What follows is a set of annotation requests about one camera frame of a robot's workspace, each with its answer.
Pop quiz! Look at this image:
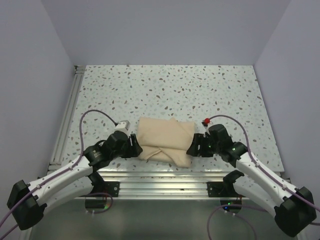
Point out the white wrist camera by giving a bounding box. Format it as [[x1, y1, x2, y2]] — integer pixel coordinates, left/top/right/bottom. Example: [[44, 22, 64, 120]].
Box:
[[201, 118, 211, 129], [114, 120, 131, 134]]

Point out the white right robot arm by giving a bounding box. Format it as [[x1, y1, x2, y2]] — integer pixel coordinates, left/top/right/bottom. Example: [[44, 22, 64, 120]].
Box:
[[187, 119, 317, 237]]

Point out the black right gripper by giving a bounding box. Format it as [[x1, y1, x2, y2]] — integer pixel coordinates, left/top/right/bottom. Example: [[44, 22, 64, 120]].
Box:
[[186, 133, 222, 158]]

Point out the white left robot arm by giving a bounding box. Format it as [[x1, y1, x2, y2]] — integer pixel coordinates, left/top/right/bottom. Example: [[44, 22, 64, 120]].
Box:
[[7, 131, 143, 231]]

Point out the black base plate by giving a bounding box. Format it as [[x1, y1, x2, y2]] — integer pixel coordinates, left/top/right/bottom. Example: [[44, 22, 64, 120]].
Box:
[[102, 181, 120, 198], [206, 181, 240, 198]]

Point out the beige cloth mat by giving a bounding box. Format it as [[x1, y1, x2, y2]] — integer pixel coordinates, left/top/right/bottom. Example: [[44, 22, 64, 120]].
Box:
[[137, 117, 196, 168]]

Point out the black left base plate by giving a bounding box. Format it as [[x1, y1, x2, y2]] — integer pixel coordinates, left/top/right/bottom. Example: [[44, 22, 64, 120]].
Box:
[[102, 181, 120, 198]]

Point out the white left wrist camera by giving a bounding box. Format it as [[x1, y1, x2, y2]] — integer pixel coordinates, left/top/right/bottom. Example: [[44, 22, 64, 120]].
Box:
[[114, 120, 131, 134]]

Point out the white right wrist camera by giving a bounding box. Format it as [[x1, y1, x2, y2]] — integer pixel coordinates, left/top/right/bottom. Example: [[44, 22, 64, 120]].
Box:
[[201, 118, 211, 129]]

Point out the aluminium rail frame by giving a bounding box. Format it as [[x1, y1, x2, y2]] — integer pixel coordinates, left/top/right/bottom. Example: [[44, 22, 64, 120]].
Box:
[[32, 65, 296, 201]]

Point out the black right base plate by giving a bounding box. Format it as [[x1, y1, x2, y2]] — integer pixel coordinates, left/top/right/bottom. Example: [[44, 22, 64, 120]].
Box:
[[206, 181, 240, 198]]

